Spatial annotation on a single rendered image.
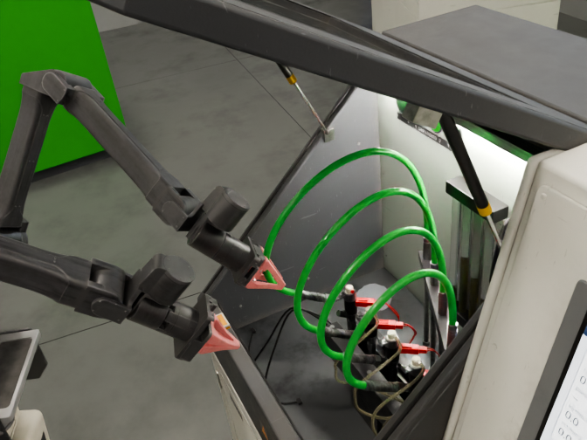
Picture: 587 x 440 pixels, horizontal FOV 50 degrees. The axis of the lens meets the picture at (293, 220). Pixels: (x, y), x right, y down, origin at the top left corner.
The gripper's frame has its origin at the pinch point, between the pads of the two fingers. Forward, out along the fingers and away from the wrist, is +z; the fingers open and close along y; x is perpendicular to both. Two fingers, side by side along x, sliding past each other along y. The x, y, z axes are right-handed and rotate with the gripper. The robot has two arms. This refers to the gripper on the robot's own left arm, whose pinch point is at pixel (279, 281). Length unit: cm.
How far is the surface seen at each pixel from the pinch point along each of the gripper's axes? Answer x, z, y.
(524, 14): -146, 132, 244
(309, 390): 22.0, 28.5, 11.1
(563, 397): -21, 22, -48
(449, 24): -64, 10, 34
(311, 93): -35, 95, 376
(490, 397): -12.1, 24.3, -35.6
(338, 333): 1.6, 15.4, -3.9
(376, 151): -31.3, -0.3, 0.8
